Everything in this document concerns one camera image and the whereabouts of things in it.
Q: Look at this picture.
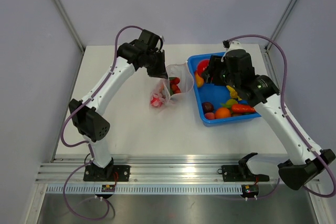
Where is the yellow banana bunch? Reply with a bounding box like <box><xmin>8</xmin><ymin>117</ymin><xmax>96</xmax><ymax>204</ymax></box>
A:
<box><xmin>226</xmin><ymin>86</ymin><xmax>242</xmax><ymax>101</ymax></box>

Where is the red yellow mango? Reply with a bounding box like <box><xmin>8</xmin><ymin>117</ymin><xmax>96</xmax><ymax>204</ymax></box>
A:
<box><xmin>194</xmin><ymin>71</ymin><xmax>204</xmax><ymax>88</ymax></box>

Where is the clear pink-dotted zip bag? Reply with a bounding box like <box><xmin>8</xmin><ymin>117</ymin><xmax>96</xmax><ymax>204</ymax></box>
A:
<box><xmin>150</xmin><ymin>62</ymin><xmax>194</xmax><ymax>109</ymax></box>

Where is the wrinkled red tomato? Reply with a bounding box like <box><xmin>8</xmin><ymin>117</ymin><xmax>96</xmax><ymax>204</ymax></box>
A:
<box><xmin>150</xmin><ymin>94</ymin><xmax>164</xmax><ymax>108</ymax></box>

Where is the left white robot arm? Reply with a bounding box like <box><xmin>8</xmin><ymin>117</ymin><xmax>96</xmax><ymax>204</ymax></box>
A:
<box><xmin>66</xmin><ymin>29</ymin><xmax>168</xmax><ymax>181</ymax></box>

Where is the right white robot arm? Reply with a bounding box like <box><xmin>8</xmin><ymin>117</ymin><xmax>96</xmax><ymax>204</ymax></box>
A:
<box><xmin>202</xmin><ymin>49</ymin><xmax>335</xmax><ymax>190</ymax></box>

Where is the blue plastic bin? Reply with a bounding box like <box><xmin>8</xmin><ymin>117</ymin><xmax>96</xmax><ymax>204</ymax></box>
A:
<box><xmin>187</xmin><ymin>52</ymin><xmax>261</xmax><ymax>127</ymax></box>

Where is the yellow green pepper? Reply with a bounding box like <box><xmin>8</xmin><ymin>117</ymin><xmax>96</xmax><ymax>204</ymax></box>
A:
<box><xmin>221</xmin><ymin>99</ymin><xmax>238</xmax><ymax>110</ymax></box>

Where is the orange carrot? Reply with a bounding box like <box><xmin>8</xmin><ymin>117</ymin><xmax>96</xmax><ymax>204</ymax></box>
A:
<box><xmin>231</xmin><ymin>104</ymin><xmax>256</xmax><ymax>113</ymax></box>

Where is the orange fruit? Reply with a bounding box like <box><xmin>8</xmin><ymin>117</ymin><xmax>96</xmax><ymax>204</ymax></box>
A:
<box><xmin>215</xmin><ymin>107</ymin><xmax>231</xmax><ymax>119</ymax></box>

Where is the dark purple plum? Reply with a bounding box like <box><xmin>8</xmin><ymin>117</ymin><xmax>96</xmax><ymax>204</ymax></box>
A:
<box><xmin>202</xmin><ymin>102</ymin><xmax>214</xmax><ymax>114</ymax></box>

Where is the pink peach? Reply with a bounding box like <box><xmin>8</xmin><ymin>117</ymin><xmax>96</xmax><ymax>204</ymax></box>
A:
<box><xmin>204</xmin><ymin>112</ymin><xmax>216</xmax><ymax>120</ymax></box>

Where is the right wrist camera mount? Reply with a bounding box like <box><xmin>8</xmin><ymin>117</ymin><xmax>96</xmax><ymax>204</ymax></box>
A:
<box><xmin>223</xmin><ymin>40</ymin><xmax>244</xmax><ymax>53</ymax></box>

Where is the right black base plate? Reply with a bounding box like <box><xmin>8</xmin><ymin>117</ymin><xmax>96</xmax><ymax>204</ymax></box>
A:
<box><xmin>217</xmin><ymin>164</ymin><xmax>270</xmax><ymax>182</ymax></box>

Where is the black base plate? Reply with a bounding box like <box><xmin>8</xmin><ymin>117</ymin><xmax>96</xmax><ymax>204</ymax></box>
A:
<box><xmin>217</xmin><ymin>164</ymin><xmax>270</xmax><ymax>182</ymax></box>
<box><xmin>83</xmin><ymin>164</ymin><xmax>131</xmax><ymax>182</ymax></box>

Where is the aluminium mounting rail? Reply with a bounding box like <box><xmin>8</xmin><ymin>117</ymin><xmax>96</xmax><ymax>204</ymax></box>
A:
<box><xmin>35</xmin><ymin>154</ymin><xmax>320</xmax><ymax>185</ymax></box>

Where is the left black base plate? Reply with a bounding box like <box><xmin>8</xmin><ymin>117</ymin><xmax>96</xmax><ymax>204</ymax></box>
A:
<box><xmin>83</xmin><ymin>164</ymin><xmax>131</xmax><ymax>182</ymax></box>

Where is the white slotted cable duct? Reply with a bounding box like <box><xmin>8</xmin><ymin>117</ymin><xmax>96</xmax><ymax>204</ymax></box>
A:
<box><xmin>46</xmin><ymin>184</ymin><xmax>258</xmax><ymax>195</ymax></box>

